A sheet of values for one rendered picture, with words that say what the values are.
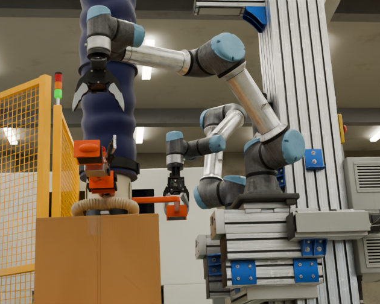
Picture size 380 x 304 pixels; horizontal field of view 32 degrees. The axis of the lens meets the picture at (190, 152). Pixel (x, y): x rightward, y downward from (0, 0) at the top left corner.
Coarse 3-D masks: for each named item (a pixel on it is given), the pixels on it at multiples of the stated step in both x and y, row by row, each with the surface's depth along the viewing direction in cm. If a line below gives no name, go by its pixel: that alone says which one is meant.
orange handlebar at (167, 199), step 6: (84, 144) 186; (90, 144) 186; (84, 150) 186; (90, 150) 186; (96, 150) 187; (96, 180) 219; (108, 180) 219; (132, 198) 252; (138, 198) 252; (144, 198) 252; (150, 198) 252; (156, 198) 252; (162, 198) 253; (168, 198) 253; (174, 198) 253; (174, 204) 259; (174, 210) 269
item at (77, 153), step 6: (78, 144) 188; (96, 144) 188; (78, 150) 187; (102, 150) 195; (78, 156) 187; (84, 156) 187; (90, 156) 187; (96, 156) 187; (102, 156) 194; (78, 162) 194; (84, 162) 192; (90, 162) 193; (96, 162) 193; (102, 162) 194
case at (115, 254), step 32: (64, 224) 213; (96, 224) 213; (128, 224) 214; (64, 256) 210; (96, 256) 210; (128, 256) 211; (64, 288) 207; (96, 288) 207; (128, 288) 208; (160, 288) 208
